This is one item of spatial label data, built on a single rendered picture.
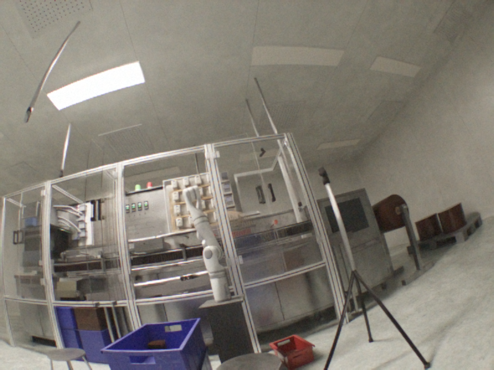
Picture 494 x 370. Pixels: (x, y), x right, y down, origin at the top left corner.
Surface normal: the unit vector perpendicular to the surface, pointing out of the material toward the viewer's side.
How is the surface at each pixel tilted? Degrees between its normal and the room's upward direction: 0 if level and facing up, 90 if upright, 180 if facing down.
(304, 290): 90
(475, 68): 90
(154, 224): 90
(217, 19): 180
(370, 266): 90
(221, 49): 180
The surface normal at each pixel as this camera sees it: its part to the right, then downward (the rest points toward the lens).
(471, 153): -0.97, 0.18
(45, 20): 0.23, 0.91
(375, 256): 0.09, -0.37
